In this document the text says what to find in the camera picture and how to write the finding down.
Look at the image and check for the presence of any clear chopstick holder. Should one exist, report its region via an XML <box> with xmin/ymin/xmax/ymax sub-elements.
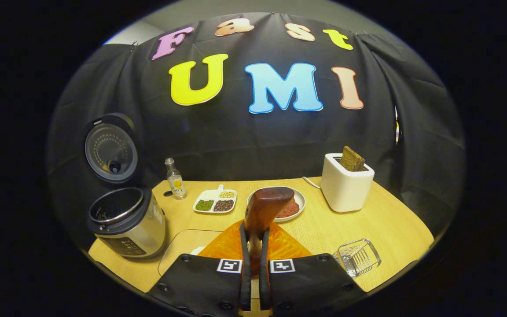
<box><xmin>333</xmin><ymin>238</ymin><xmax>382</xmax><ymax>278</ymax></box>

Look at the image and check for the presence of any brown meat piece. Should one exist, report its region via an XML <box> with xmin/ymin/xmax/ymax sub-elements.
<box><xmin>276</xmin><ymin>197</ymin><xmax>301</xmax><ymax>219</ymax></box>

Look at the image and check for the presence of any white divided dish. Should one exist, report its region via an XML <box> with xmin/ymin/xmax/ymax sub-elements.
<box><xmin>193</xmin><ymin>184</ymin><xmax>238</xmax><ymax>214</ymax></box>

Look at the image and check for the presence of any brown toast slice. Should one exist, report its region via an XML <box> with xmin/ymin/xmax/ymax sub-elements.
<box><xmin>339</xmin><ymin>146</ymin><xmax>366</xmax><ymax>172</ymax></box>

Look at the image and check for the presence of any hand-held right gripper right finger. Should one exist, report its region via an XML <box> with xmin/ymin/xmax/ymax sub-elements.
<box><xmin>259</xmin><ymin>222</ymin><xmax>367</xmax><ymax>317</ymax></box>

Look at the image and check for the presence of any white round plate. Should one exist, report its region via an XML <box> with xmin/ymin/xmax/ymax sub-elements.
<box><xmin>247</xmin><ymin>187</ymin><xmax>306</xmax><ymax>223</ymax></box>

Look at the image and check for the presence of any clear tray of white rice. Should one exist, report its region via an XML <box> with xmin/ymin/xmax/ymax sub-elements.
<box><xmin>158</xmin><ymin>229</ymin><xmax>223</xmax><ymax>278</ymax></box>

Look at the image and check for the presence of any small glass bottle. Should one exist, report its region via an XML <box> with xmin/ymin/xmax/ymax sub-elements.
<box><xmin>165</xmin><ymin>158</ymin><xmax>187</xmax><ymax>200</ymax></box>

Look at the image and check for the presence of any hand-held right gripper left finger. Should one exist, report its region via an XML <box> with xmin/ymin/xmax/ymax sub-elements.
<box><xmin>147</xmin><ymin>219</ymin><xmax>252</xmax><ymax>317</ymax></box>

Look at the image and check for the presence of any black backdrop cloth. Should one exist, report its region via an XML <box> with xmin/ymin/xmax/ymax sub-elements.
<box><xmin>47</xmin><ymin>12</ymin><xmax>465</xmax><ymax>251</ymax></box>

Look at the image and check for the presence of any brown wooden spoon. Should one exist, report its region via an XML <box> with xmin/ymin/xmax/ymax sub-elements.
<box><xmin>243</xmin><ymin>187</ymin><xmax>295</xmax><ymax>278</ymax></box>

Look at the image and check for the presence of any grey and silver rice cooker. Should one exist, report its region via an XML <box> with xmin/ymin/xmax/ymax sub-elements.
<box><xmin>82</xmin><ymin>112</ymin><xmax>167</xmax><ymax>260</ymax></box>

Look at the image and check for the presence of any white toaster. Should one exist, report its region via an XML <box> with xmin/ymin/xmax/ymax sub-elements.
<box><xmin>320</xmin><ymin>153</ymin><xmax>375</xmax><ymax>214</ymax></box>

